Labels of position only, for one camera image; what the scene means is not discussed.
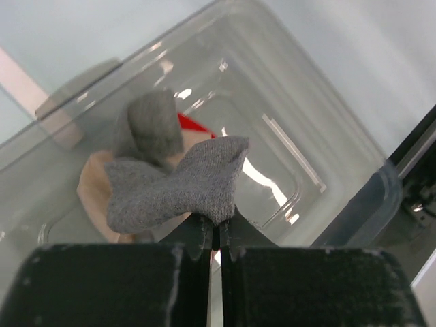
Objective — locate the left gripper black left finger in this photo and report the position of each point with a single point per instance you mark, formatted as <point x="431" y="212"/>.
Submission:
<point x="141" y="284"/>

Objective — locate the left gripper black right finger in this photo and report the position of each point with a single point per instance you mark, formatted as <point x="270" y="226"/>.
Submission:
<point x="267" y="285"/>

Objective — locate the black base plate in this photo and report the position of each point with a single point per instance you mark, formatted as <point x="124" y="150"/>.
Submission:
<point x="404" y="184"/>

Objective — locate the clear plastic bin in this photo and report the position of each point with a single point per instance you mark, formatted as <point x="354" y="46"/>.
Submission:
<point x="234" y="69"/>

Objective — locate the beige red reindeer sock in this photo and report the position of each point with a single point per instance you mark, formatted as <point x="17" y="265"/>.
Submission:
<point x="94" y="189"/>

